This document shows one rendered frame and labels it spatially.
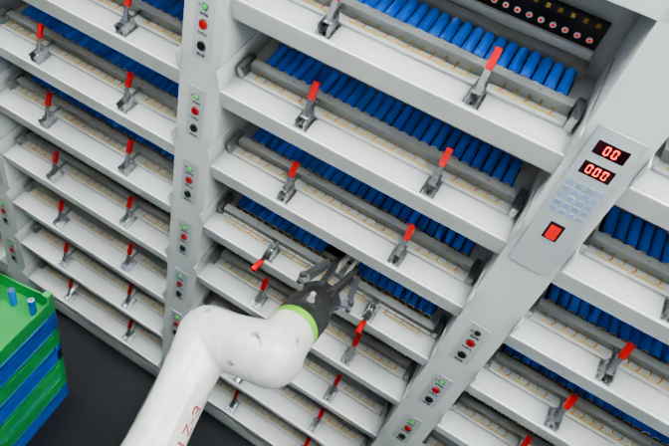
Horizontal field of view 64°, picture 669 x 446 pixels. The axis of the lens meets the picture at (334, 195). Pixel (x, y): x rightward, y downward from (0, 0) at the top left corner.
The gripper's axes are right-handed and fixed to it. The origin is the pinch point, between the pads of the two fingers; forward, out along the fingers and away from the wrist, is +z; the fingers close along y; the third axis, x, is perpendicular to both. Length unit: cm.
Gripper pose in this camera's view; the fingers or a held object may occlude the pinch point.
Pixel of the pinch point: (348, 264)
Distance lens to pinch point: 120.3
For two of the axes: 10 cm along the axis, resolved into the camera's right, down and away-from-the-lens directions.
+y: -8.5, -4.7, 2.2
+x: -3.3, 8.2, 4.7
